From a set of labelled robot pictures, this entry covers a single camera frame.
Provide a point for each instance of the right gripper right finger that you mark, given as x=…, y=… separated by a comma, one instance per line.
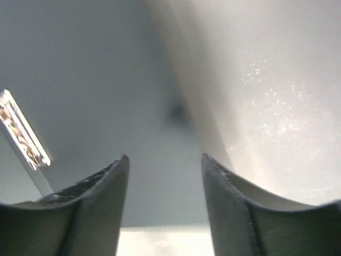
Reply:
x=245, y=219

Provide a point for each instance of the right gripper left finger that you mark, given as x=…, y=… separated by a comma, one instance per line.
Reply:
x=83, y=219

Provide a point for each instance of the white folder black inside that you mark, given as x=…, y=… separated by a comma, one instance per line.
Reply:
x=255, y=84

